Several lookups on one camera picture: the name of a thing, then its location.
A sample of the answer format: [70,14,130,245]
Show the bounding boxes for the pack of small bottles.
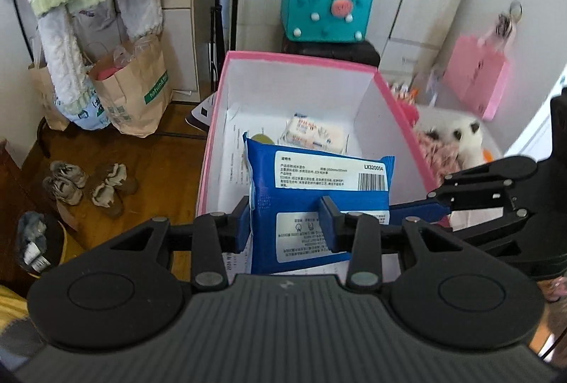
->
[389,79,420,105]

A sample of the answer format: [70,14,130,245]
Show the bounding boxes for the white printed paper sheet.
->
[221,108,249,200]

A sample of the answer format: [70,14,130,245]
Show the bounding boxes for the yellow cloth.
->
[0,285,49,359]

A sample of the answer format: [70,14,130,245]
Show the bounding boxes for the white tissue packet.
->
[278,112,349,155]

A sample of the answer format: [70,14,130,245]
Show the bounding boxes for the black clothes rack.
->
[9,0,246,162]

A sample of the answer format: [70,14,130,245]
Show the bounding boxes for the plain brown paper bag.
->
[29,50,72,131]

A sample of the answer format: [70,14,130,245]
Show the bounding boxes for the pink gift bag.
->
[443,34,510,121]

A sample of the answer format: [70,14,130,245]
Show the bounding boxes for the white fleece pants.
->
[38,0,164,132]

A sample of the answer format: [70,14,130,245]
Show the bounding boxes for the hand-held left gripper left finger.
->
[101,196,252,289]

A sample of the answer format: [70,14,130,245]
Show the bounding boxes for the blue wet wipes packet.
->
[243,132,396,276]

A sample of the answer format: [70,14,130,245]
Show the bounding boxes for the grey white sneaker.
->
[43,176,84,206]
[50,161,89,189]

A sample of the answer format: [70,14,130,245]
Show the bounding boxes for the brown fluffy slipper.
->
[91,183,127,219]
[100,163,139,194]

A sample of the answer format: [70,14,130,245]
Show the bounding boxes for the brown paper bag green print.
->
[89,33,173,138]

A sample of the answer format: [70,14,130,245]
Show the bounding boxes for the white navy carton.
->
[185,93,218,131]

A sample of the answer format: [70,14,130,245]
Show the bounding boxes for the panda plush toy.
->
[443,117,484,167]

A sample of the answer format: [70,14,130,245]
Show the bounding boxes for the pink cardboard box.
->
[196,50,444,277]

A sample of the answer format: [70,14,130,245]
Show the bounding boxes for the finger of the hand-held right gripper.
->
[426,155,539,212]
[389,201,533,264]

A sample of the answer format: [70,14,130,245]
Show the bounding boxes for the pink floral cloth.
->
[414,128,464,187]

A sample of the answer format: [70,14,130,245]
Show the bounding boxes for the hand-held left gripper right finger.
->
[320,196,481,290]

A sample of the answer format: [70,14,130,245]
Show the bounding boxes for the blue grey sneaker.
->
[18,211,50,274]

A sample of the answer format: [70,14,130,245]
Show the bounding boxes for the black white striped ribbon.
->
[496,13,517,51]

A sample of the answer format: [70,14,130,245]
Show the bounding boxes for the beige wooden cabinet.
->
[159,0,222,101]

